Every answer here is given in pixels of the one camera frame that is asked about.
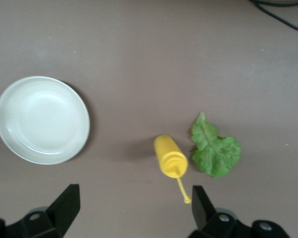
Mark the beige plate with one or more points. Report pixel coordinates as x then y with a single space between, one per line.
42 120

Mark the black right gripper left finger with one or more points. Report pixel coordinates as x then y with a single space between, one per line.
64 208

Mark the green lettuce leaf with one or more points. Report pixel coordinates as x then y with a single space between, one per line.
216 153

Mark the yellow squeeze bottle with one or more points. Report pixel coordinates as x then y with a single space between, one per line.
169 153

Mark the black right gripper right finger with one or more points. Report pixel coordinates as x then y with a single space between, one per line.
202 208

